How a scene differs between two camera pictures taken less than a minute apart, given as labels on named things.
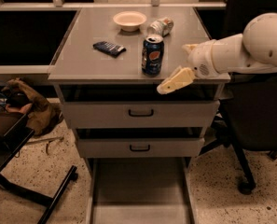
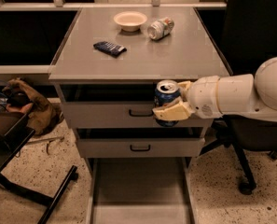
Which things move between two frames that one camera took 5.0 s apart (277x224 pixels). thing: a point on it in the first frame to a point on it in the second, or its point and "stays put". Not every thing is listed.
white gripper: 200,61 to 202,94
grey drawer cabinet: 107,72 stays put
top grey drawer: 139,105 stays put
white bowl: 130,21 stays put
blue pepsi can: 152,54 to 167,92
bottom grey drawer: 141,190 stays put
